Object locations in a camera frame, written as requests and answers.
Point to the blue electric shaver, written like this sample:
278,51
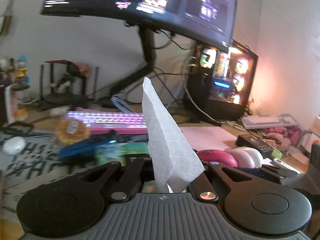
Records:
87,147

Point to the gold blue-haired figurine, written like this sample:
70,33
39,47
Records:
21,71

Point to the black curved monitor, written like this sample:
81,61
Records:
207,21

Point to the green floral tissue box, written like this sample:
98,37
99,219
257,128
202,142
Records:
124,153

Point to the pink computer mouse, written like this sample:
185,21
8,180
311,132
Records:
243,159

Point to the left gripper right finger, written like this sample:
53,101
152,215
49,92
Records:
202,189

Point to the pink mechanical keyboard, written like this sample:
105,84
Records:
102,122

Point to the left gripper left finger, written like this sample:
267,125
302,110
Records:
133,179

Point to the packaged waffle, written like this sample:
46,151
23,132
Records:
71,131

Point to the magenta computer mouse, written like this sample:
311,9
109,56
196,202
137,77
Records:
217,156

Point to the white computer mouse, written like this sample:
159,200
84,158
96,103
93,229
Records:
255,155

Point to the white paper tissue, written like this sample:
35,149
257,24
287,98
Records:
175,164

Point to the black figurine with stand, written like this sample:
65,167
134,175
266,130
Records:
61,91

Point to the white remote stick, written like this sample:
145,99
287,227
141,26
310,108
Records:
282,164

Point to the pink desk mat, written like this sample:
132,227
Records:
208,138

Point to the glowing glass PC case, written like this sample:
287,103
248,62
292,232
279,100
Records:
220,83

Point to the dark printed mouse pad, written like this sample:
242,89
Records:
40,156

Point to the white blue keyboard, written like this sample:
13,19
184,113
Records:
268,121

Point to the black small box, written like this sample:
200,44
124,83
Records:
252,141

